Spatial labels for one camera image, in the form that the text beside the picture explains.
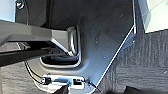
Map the white wardrobe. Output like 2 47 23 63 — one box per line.
134 0 168 35

